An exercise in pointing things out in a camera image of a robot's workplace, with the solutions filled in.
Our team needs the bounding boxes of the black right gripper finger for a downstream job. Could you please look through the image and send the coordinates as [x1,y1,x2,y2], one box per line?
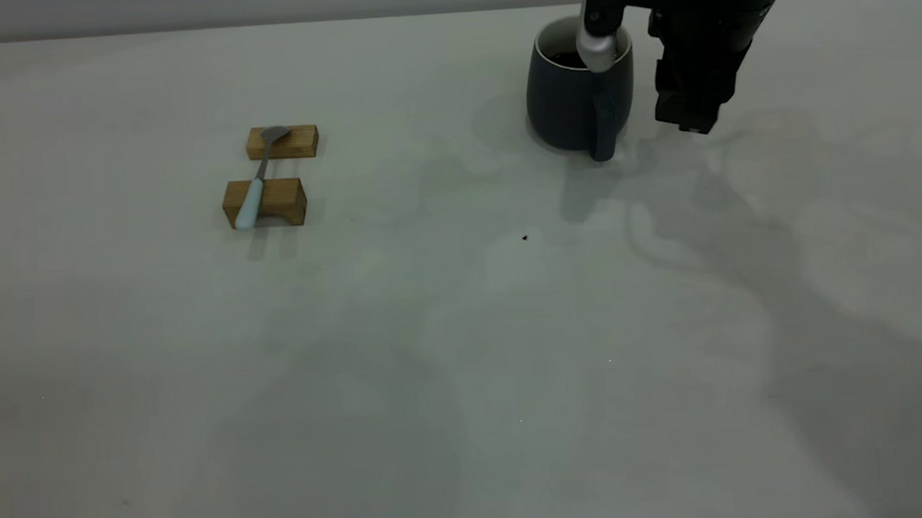
[680,64,739,135]
[651,54,696,128]

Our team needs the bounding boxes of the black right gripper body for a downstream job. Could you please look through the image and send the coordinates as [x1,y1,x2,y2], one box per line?
[647,0,782,88]

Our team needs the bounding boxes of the dark grey mug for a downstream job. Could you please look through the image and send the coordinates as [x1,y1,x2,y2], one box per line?
[523,14,638,166]

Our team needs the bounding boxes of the spoon with pale blue handle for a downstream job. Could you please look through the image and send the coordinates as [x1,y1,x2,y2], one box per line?
[230,124,297,232]

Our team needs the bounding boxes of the dark coffee liquid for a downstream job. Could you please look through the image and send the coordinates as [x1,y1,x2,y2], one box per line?
[547,47,592,72]

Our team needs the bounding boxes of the flat wooden block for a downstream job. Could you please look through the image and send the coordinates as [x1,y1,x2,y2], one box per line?
[245,124,320,162]

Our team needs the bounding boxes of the arched wooden block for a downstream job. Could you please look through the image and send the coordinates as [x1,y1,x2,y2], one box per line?
[221,177,309,230]

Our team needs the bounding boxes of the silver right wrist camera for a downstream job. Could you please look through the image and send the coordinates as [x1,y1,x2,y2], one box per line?
[575,3,623,74]

